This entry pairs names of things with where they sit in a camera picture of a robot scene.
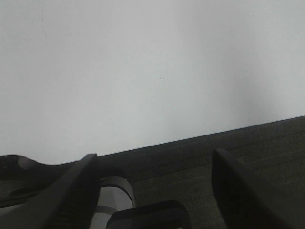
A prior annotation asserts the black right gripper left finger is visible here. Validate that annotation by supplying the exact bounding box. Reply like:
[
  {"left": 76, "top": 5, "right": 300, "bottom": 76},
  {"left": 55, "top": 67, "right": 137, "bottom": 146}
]
[{"left": 0, "top": 154, "right": 98, "bottom": 229}]

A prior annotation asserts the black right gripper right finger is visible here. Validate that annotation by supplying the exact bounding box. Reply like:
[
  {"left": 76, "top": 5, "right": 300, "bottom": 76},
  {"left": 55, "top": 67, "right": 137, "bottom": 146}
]
[{"left": 212, "top": 149, "right": 295, "bottom": 229}]

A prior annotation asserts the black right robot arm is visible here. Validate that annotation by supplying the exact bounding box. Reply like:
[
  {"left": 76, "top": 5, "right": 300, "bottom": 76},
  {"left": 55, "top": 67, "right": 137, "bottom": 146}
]
[{"left": 0, "top": 149, "right": 305, "bottom": 229}]

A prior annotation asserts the robot base column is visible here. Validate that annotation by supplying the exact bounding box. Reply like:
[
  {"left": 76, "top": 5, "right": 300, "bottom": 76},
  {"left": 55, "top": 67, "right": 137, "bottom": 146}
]
[{"left": 90, "top": 176, "right": 136, "bottom": 229}]

